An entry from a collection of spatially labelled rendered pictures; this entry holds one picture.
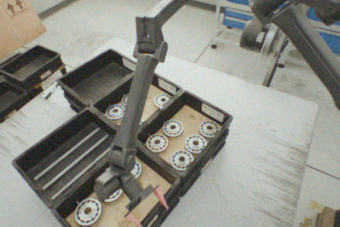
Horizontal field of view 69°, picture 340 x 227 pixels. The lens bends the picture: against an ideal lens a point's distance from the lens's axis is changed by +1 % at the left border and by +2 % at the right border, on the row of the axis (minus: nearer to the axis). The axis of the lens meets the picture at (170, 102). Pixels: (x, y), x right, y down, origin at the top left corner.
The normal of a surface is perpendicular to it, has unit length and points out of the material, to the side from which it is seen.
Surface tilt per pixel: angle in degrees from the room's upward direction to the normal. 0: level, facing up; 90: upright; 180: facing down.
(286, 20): 87
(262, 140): 0
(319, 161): 0
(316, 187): 0
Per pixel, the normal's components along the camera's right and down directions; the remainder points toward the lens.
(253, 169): -0.02, -0.67
